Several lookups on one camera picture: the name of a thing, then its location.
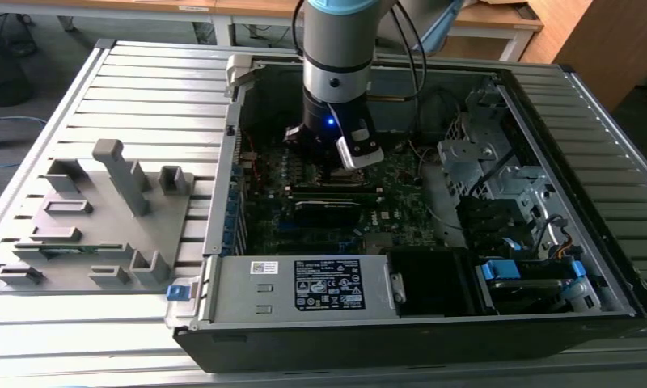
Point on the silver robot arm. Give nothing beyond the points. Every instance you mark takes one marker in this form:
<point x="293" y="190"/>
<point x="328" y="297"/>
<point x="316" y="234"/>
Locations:
<point x="337" y="52"/>

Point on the CPU socket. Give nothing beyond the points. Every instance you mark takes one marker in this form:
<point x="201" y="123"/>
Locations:
<point x="320" y="178"/>

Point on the black graphics card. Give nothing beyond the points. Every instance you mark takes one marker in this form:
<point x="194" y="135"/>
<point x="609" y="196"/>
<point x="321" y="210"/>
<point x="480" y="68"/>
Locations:
<point x="326" y="216"/>

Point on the green motherboard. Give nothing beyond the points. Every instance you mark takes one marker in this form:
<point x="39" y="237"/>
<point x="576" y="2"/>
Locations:
<point x="405" y="198"/>

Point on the grey chipset heatsink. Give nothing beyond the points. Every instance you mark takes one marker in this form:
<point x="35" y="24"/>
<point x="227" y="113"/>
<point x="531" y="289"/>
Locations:
<point x="378" y="241"/>

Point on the silver drive cage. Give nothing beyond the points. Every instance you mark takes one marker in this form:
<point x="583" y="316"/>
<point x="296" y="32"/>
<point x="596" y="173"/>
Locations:
<point x="466" y="155"/>

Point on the silver power supply unit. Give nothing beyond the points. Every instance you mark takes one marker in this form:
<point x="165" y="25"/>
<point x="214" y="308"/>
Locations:
<point x="238" y="291"/>

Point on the hard disk in blue carrier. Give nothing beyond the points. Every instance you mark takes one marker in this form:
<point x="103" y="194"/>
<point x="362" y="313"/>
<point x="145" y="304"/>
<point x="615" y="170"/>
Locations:
<point x="500" y="270"/>

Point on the blue case latch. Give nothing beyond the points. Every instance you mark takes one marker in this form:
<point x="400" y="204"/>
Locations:
<point x="177" y="293"/>

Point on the grey parts rack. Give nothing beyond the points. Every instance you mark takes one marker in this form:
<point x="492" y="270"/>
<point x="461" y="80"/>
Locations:
<point x="114" y="242"/>

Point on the wooden desk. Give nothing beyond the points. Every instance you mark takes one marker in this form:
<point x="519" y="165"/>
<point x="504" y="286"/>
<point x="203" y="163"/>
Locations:
<point x="497" y="18"/>
<point x="86" y="5"/>

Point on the green RAM stick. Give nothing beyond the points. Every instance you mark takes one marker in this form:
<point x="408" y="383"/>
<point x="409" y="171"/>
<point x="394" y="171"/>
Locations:
<point x="86" y="248"/>

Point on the black PC case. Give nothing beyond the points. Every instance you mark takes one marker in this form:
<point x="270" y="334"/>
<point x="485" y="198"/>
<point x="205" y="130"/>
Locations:
<point x="356" y="351"/>

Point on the black waste bin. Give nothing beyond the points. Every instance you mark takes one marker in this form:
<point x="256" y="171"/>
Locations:
<point x="9" y="91"/>

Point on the wooden cabinet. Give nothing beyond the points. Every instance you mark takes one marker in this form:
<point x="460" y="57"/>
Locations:
<point x="615" y="36"/>

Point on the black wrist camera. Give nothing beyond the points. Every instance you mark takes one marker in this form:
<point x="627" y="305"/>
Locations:
<point x="297" y="135"/>

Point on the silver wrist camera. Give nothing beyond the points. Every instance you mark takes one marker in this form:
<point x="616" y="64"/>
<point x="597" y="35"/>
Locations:
<point x="358" y="155"/>

